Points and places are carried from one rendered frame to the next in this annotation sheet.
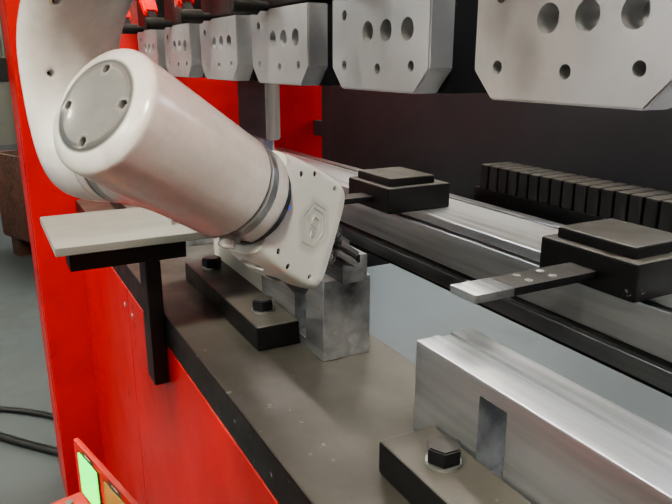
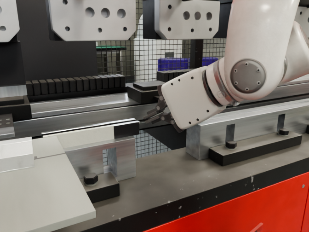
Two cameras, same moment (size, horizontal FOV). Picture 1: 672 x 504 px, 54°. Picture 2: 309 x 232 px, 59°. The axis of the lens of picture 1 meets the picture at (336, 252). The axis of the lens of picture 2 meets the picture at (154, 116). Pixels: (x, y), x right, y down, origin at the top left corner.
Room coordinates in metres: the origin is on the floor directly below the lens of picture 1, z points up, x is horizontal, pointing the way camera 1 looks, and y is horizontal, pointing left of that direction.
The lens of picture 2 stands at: (0.64, 0.57, 1.19)
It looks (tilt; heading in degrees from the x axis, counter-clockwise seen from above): 17 degrees down; 270
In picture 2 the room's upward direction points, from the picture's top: straight up
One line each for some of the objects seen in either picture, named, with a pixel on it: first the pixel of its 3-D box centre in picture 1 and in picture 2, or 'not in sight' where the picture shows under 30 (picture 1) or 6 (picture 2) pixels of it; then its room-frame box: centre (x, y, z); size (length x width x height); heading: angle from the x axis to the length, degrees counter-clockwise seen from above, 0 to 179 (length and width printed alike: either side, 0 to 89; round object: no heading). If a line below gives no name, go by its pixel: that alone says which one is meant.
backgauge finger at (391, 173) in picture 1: (355, 192); (3, 114); (0.99, -0.03, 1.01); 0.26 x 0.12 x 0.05; 118
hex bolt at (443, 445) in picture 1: (443, 453); (231, 144); (0.44, -0.08, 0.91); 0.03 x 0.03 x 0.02
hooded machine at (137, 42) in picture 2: not in sight; (157, 52); (0.57, -5.37, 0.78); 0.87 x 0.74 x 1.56; 122
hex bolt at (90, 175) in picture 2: (262, 304); (90, 178); (0.77, 0.09, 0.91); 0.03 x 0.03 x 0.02
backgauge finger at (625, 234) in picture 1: (569, 264); (162, 95); (0.62, -0.23, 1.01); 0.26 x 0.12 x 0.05; 118
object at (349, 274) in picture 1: (313, 246); (93, 133); (0.77, 0.03, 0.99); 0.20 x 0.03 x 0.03; 28
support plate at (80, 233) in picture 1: (155, 223); (4, 180); (0.85, 0.24, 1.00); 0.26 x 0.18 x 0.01; 118
